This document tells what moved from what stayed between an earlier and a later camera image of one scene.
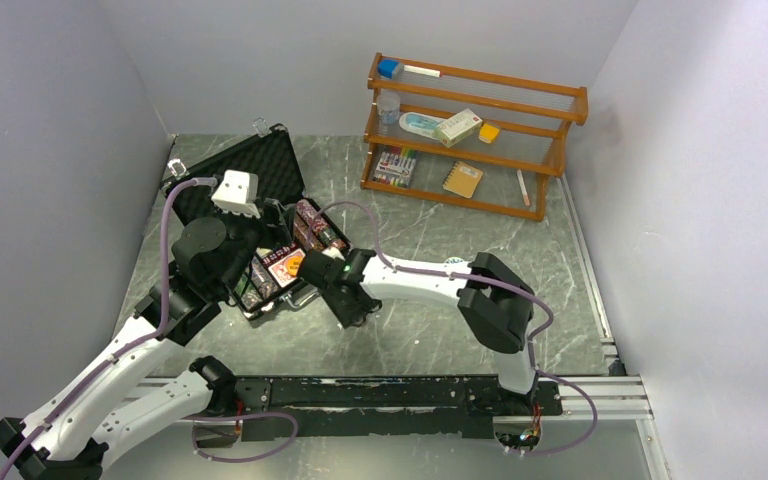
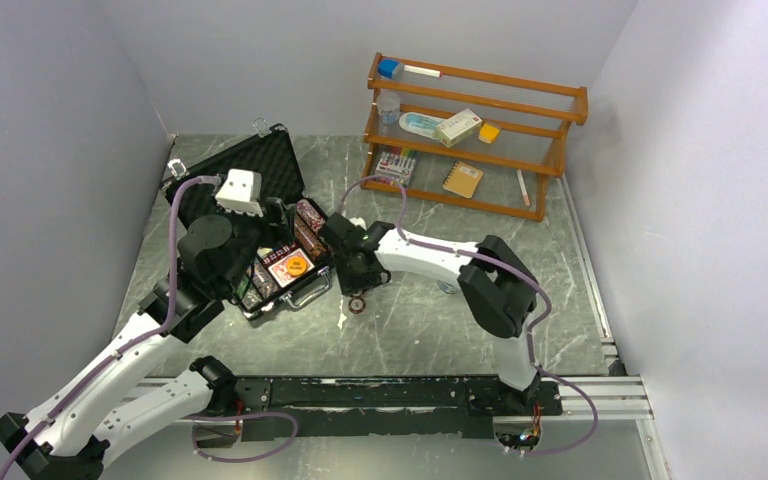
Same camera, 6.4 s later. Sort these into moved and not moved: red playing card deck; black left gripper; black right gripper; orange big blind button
Moved: black right gripper
Not moved: orange big blind button; red playing card deck; black left gripper
